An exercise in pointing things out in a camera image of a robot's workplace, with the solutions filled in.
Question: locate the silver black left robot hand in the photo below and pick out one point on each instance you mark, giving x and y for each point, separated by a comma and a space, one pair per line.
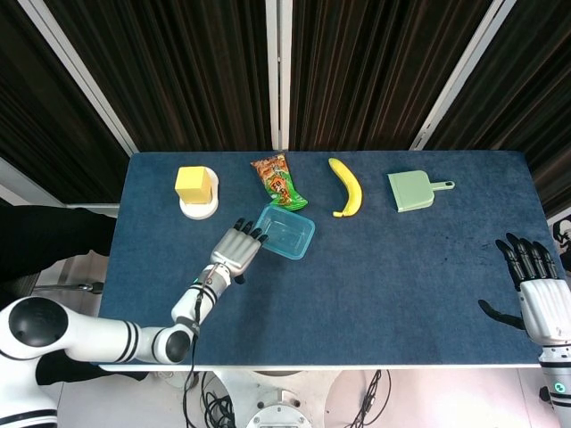
234, 252

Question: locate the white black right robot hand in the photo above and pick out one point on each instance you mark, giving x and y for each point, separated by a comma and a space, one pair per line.
542, 307

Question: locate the translucent blue plastic lid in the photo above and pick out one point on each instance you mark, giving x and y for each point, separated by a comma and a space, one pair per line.
290, 229

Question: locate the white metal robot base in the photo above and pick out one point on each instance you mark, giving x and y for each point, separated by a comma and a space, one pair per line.
278, 401

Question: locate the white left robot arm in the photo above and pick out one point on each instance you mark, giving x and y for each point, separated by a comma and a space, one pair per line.
89, 334

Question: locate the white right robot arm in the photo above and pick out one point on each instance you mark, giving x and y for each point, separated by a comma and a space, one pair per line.
557, 383

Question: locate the clear plastic food container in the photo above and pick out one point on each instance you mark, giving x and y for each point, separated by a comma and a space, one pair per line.
285, 238

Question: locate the white round plastic base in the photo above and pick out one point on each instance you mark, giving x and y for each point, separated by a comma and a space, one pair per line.
198, 211

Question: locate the yellow sponge cube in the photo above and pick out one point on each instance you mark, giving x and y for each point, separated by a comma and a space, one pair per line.
192, 180

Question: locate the orange green snack bag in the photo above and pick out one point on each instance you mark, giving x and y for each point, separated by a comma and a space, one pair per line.
278, 180

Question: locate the yellow banana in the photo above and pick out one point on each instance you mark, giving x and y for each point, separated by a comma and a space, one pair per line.
352, 187

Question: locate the blue table cloth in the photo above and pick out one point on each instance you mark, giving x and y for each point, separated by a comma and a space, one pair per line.
379, 290

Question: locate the pale green dustpan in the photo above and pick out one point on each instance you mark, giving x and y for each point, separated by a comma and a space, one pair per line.
410, 191

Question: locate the black fabric sheet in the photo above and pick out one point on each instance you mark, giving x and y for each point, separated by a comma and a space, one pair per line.
49, 236

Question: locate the dark brown pleated curtain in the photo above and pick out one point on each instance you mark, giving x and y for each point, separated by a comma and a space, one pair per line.
366, 67
535, 89
178, 67
35, 111

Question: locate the white table frame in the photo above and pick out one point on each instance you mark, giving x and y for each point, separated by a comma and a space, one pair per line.
312, 368

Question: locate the white frame post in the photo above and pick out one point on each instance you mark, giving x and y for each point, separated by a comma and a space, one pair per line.
278, 67
459, 71
80, 71

